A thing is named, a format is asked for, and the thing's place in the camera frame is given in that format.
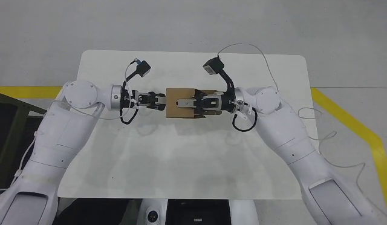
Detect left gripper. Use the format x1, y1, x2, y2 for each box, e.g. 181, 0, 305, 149
111, 84, 167, 111

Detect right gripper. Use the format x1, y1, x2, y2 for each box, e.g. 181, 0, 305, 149
176, 88, 244, 117

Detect small brown carton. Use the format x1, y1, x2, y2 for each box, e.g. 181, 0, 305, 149
164, 87, 225, 119

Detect robot body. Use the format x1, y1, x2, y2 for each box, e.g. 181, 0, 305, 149
53, 198, 260, 225

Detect dark metal rack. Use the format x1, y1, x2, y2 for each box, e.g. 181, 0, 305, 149
0, 93, 47, 190

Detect black cable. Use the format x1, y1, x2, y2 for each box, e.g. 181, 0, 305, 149
232, 106, 259, 133
119, 103, 140, 126

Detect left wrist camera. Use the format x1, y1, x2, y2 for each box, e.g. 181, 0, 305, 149
122, 57, 152, 88

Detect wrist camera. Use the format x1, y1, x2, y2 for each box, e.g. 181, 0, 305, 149
202, 56, 236, 96
122, 57, 152, 88

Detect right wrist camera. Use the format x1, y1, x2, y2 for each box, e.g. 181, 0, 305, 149
202, 56, 236, 96

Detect thin white cable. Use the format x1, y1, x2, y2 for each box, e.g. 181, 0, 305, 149
297, 106, 387, 217
216, 42, 280, 93

